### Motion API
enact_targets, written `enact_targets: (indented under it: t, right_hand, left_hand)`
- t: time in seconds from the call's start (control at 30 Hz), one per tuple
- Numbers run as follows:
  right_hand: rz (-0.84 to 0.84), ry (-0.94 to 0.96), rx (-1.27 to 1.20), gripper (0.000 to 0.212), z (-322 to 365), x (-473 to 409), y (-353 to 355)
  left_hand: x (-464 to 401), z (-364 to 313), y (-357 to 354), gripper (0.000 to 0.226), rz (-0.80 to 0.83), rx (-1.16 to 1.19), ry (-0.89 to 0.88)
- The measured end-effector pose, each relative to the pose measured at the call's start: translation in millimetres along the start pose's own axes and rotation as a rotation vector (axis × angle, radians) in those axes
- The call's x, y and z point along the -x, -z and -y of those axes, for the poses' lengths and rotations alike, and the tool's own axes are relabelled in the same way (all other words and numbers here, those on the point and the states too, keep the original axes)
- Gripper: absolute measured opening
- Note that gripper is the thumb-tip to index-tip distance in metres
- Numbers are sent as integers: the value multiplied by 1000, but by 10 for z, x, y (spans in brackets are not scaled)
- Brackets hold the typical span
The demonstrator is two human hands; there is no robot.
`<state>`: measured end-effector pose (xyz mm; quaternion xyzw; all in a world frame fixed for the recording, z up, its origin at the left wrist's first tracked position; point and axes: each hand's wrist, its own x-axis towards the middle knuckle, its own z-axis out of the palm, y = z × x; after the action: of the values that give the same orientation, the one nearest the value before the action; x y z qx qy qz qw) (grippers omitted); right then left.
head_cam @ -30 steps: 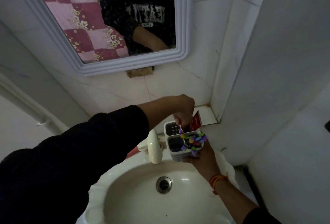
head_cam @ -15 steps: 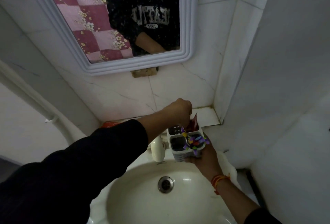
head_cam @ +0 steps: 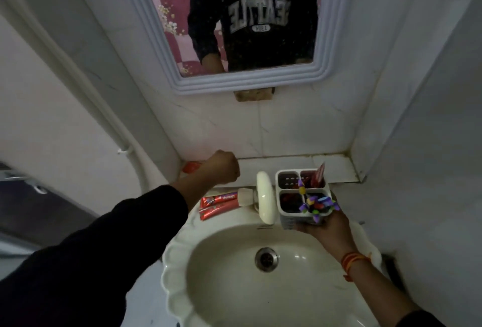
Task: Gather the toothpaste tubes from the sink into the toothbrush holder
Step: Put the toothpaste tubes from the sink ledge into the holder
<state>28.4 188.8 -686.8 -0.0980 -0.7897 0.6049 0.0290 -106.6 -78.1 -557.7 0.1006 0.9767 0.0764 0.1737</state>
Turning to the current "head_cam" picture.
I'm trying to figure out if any red toothpaste tube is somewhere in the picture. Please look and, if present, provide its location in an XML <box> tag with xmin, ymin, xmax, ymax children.
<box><xmin>199</xmin><ymin>204</ymin><xmax>242</xmax><ymax>221</ymax></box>
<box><xmin>199</xmin><ymin>192</ymin><xmax>239</xmax><ymax>209</ymax></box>

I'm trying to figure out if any metal sink drain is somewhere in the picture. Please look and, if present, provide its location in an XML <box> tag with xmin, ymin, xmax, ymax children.
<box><xmin>255</xmin><ymin>246</ymin><xmax>280</xmax><ymax>273</ymax></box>

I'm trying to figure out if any white plastic toothbrush holder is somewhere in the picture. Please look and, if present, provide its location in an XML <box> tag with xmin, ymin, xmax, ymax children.
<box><xmin>276</xmin><ymin>169</ymin><xmax>333</xmax><ymax>230</ymax></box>

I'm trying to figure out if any white ceramic sink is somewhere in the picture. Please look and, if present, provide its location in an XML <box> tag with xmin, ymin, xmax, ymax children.
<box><xmin>161</xmin><ymin>187</ymin><xmax>383</xmax><ymax>327</ymax></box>

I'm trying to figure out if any person's left forearm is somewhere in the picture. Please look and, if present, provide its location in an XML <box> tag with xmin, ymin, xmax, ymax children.
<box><xmin>0</xmin><ymin>177</ymin><xmax>207</xmax><ymax>327</ymax></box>

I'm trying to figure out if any wooden mounting block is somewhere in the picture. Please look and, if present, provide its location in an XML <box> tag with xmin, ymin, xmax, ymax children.
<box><xmin>233</xmin><ymin>88</ymin><xmax>276</xmax><ymax>102</ymax></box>

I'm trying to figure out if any white wall pipe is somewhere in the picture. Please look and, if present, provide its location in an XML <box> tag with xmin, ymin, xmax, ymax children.
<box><xmin>0</xmin><ymin>0</ymin><xmax>151</xmax><ymax>195</ymax></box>

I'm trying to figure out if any person's left hand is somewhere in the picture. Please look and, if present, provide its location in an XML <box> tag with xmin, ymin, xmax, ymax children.
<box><xmin>196</xmin><ymin>150</ymin><xmax>242</xmax><ymax>189</ymax></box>

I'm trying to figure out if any white framed wall mirror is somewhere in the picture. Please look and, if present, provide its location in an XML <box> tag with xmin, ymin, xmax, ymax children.
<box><xmin>107</xmin><ymin>0</ymin><xmax>358</xmax><ymax>96</ymax></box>

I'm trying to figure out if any white faucet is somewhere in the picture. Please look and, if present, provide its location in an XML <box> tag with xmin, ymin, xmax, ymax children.
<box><xmin>237</xmin><ymin>171</ymin><xmax>275</xmax><ymax>225</ymax></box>

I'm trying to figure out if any metal door handle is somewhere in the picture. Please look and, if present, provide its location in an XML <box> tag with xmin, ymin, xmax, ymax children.
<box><xmin>3</xmin><ymin>173</ymin><xmax>48</xmax><ymax>194</ymax></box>

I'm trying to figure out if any dark door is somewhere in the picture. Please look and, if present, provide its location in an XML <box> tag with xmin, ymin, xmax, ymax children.
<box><xmin>0</xmin><ymin>163</ymin><xmax>99</xmax><ymax>250</ymax></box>

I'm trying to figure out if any person's right forearm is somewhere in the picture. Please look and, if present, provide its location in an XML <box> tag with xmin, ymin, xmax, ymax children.
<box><xmin>343</xmin><ymin>253</ymin><xmax>449</xmax><ymax>327</ymax></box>

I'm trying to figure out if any small red tube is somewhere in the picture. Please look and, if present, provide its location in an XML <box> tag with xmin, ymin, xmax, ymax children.
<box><xmin>301</xmin><ymin>162</ymin><xmax>327</xmax><ymax>189</ymax></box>

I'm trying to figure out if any orange thread wristband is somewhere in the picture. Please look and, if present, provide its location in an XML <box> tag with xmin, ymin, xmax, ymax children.
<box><xmin>341</xmin><ymin>251</ymin><xmax>372</xmax><ymax>282</ymax></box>

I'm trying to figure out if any person's right hand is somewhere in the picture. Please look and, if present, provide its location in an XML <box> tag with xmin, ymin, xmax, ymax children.
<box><xmin>297</xmin><ymin>203</ymin><xmax>359</xmax><ymax>264</ymax></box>

